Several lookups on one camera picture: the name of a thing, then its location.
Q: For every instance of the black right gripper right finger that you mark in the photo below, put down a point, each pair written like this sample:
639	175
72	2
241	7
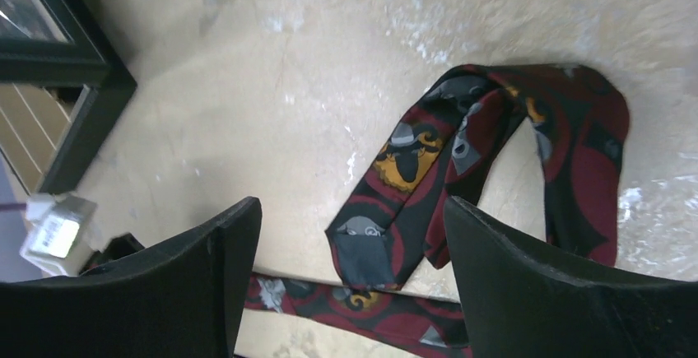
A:
522	297

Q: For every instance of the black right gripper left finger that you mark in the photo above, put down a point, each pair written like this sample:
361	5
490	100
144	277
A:
182	297

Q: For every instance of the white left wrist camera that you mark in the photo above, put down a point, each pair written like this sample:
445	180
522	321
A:
58	240

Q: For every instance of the black tie box lid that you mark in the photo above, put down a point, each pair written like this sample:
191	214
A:
63	90

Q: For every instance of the dark red patterned tie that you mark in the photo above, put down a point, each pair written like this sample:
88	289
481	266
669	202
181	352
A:
444	146

